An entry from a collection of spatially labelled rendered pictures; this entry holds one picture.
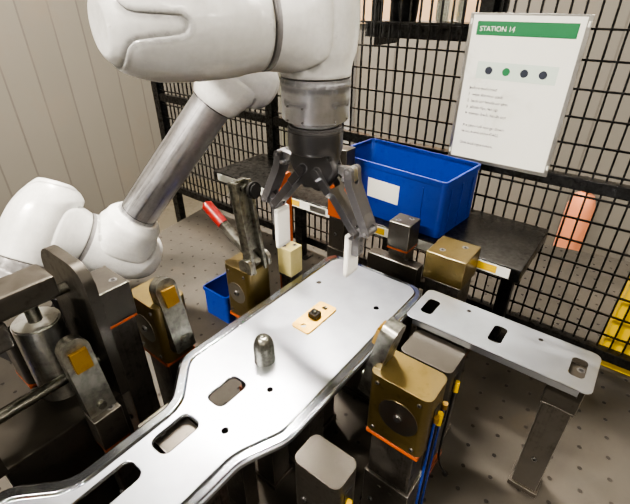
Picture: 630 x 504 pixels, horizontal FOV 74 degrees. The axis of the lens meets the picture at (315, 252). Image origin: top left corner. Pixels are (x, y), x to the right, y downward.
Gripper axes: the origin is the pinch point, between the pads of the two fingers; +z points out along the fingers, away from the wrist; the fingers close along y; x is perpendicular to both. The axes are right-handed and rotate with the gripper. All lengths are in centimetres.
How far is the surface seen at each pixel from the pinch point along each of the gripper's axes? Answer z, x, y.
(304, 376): 13.3, -11.6, 7.2
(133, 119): 49, 134, -289
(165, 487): 13.3, -34.1, 5.2
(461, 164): -2, 50, 4
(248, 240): 2.0, -1.6, -13.6
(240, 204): -4.7, -1.7, -14.6
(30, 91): 16, 63, -276
